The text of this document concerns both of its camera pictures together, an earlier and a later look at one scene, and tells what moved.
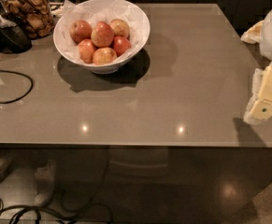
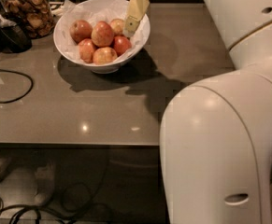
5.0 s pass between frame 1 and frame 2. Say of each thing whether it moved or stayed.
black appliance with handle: stayed
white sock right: stayed
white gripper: moved
